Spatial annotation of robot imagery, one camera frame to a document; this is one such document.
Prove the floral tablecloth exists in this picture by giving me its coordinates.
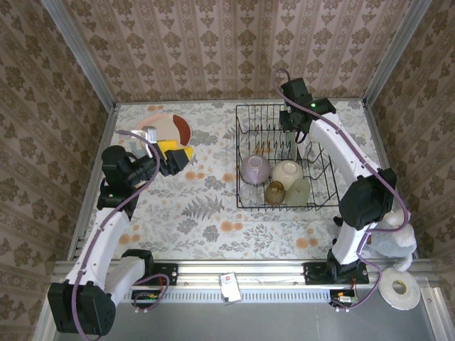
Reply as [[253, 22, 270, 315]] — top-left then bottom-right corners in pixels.
[[80, 101, 405, 260]]

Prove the small clear glass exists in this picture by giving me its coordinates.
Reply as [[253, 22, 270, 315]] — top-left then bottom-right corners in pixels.
[[238, 185, 262, 205]]

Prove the grey slotted cable duct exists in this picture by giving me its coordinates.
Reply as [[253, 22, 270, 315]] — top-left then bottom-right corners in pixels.
[[63, 286, 333, 303]]

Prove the aluminium table side rail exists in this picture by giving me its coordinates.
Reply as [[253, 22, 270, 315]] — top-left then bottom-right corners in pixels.
[[67, 104, 118, 262], [362, 102, 420, 259]]

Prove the black cable connector box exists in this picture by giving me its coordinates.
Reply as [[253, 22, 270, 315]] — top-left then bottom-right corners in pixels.
[[131, 289, 160, 309], [329, 289, 357, 307]]

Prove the small white device red label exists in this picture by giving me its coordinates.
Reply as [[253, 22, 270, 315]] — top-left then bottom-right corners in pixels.
[[219, 272, 242, 305]]

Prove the grey metal shelf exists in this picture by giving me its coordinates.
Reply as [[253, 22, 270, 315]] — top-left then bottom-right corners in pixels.
[[45, 287, 441, 341]]

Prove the black wire dish rack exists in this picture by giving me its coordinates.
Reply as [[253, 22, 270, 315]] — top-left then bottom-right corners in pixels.
[[235, 102, 341, 212]]

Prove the white tape roll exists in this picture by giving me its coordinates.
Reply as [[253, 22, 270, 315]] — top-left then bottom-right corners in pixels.
[[378, 266, 420, 309]]

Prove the cream ceramic bowl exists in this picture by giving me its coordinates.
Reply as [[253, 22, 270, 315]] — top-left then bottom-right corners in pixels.
[[272, 159, 304, 185]]

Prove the aluminium mounting rail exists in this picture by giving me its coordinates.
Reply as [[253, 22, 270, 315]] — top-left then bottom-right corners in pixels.
[[49, 260, 441, 289]]

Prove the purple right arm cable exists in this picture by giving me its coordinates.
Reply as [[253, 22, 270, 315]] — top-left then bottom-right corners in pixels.
[[272, 67, 410, 313]]

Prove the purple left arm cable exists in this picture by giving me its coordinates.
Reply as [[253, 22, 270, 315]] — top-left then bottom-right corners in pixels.
[[73, 130, 171, 341]]

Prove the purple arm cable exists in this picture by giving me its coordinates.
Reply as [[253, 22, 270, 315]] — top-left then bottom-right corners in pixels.
[[272, 67, 410, 313], [73, 130, 171, 341]]

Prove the lilac ceramic bowl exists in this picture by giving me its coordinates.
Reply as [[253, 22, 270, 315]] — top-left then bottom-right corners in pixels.
[[240, 155, 271, 185]]

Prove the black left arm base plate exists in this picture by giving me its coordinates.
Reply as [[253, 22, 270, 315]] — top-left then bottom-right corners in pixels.
[[152, 261, 179, 287]]

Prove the aluminium frame post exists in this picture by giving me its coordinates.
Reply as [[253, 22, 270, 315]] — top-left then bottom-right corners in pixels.
[[362, 0, 433, 107], [41, 0, 118, 111]]

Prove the amber textured glass tumbler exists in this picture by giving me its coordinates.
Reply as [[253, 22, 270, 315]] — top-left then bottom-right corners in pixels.
[[264, 180, 287, 206]]

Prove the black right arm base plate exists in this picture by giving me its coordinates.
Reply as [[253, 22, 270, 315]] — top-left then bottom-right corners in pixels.
[[302, 261, 370, 285]]

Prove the grey and white plush toy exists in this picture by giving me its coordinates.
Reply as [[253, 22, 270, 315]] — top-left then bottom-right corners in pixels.
[[365, 209, 417, 273]]

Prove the pale green textured glass tumbler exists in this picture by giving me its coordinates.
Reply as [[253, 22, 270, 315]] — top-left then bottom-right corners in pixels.
[[285, 178, 311, 207]]

